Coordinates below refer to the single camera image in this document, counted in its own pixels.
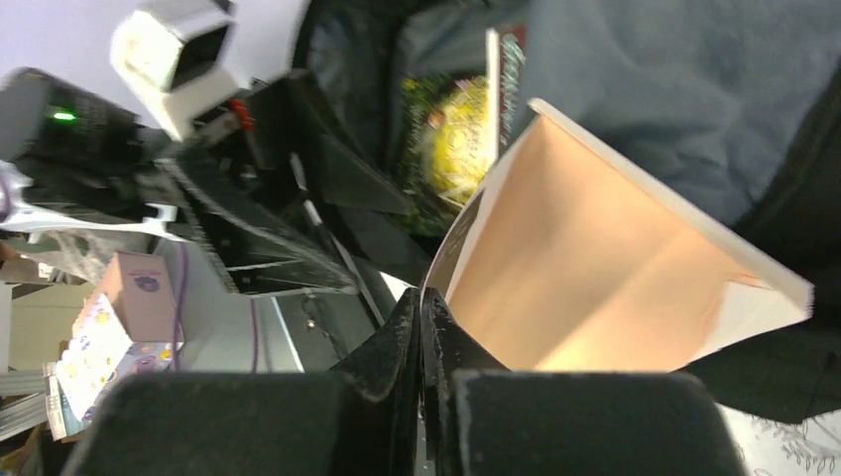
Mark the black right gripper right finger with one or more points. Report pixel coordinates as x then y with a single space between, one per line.
460 386

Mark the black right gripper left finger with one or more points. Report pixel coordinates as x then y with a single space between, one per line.
378 422

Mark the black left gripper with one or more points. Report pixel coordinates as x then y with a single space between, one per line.
282 198

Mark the dark brown book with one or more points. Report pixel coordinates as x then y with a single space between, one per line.
569 257

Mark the yellow snack packet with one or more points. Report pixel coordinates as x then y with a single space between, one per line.
445 148

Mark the black student backpack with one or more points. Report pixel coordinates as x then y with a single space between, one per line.
734 104

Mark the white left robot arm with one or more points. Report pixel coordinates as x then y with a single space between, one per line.
88 158

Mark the cardboard box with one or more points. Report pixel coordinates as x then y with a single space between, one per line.
139 289

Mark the floral table mat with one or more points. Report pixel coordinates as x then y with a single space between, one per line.
771 448

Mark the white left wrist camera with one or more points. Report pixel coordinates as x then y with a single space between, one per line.
182 58

